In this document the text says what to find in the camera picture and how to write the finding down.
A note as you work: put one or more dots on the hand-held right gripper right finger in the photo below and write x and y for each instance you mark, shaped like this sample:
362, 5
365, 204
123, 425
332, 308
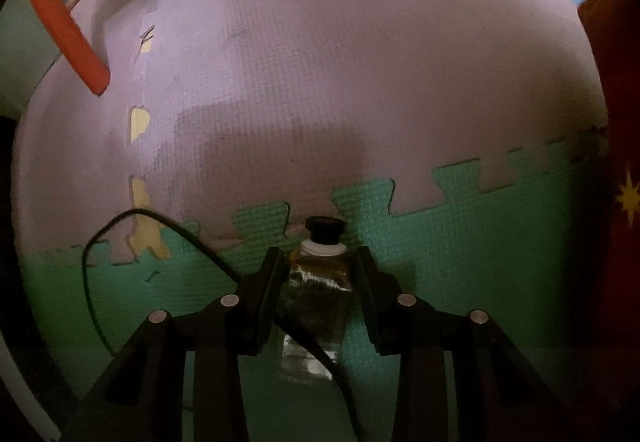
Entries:
367, 297

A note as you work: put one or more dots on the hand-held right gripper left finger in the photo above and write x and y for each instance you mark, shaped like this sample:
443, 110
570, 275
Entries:
272, 292

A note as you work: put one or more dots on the silver tube with black cap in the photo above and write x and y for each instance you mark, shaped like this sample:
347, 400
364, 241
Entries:
320, 282

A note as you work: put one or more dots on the red plush blanket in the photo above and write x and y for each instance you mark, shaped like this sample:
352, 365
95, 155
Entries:
620, 147

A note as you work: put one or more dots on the red plastic stool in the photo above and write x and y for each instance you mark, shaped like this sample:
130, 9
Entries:
65, 32

